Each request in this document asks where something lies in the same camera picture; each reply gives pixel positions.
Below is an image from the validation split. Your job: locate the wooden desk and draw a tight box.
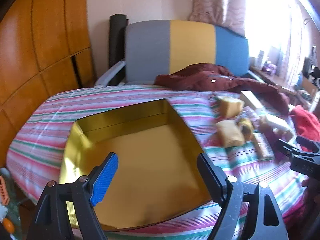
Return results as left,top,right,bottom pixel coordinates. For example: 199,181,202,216
250,65,318,108

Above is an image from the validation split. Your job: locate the striped bed sheet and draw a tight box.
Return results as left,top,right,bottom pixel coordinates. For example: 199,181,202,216
6,85,310,240

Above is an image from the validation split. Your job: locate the maroon padded jacket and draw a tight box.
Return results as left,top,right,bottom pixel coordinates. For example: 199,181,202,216
154,63,290,115

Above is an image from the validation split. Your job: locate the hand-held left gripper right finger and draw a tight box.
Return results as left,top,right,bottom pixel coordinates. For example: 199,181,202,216
197,152,288,240

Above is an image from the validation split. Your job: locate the red fleece cloth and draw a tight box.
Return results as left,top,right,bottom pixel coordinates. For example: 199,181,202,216
290,105,320,143

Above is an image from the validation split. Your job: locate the pink patterned curtain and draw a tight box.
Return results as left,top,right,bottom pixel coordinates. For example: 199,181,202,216
189,0,247,35

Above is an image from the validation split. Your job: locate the grey yellow blue chair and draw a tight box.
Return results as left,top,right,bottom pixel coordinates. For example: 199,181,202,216
95,19,250,87

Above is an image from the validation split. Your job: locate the black rolled mat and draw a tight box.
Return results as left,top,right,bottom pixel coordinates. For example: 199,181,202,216
109,14,128,69

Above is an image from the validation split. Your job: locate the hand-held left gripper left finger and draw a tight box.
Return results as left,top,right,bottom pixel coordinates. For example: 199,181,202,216
29,152,119,240

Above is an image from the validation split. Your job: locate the white cardboard box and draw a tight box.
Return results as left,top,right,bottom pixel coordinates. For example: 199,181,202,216
240,91,266,112

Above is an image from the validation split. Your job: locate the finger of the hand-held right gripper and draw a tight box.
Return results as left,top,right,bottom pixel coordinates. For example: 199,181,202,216
296,135,320,153
276,139,320,176

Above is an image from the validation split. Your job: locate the thick yellow sponge block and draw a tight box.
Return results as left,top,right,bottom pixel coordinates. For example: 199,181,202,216
216,96,245,118

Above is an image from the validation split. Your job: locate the purple packet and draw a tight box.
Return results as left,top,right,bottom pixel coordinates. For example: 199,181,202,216
262,62,277,74

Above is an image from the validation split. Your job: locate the wooden wardrobe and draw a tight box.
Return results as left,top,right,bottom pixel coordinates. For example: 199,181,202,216
0,0,97,140

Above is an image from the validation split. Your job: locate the green and orange toy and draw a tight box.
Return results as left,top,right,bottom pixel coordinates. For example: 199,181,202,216
0,167,22,240

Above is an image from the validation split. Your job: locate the gold tray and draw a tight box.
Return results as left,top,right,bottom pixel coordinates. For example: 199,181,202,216
59,99,213,232

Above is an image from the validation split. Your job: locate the green-edged snack packet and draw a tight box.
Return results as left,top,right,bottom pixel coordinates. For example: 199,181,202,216
252,132,274,161

